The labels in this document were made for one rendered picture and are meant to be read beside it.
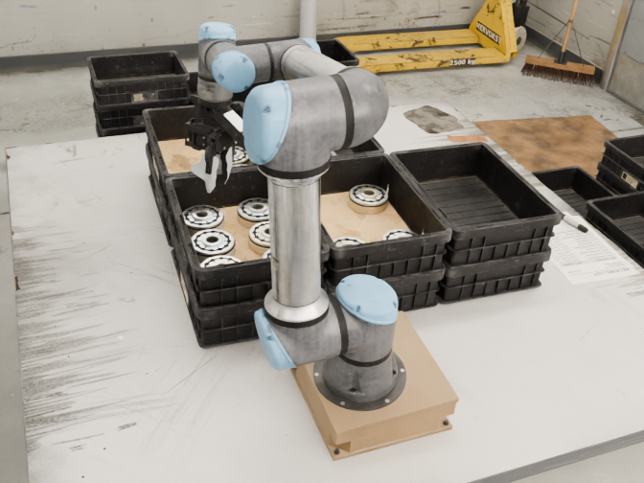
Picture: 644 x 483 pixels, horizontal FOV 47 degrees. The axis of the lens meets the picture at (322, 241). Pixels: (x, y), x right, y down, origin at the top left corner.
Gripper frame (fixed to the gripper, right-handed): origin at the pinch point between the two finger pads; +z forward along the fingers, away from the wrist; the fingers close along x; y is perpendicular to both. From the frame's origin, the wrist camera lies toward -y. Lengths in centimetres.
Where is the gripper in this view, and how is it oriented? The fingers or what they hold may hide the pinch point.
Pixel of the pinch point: (218, 184)
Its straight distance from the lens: 170.4
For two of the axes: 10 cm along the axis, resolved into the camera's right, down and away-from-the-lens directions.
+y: -9.0, -3.0, 3.3
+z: -1.1, 8.7, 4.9
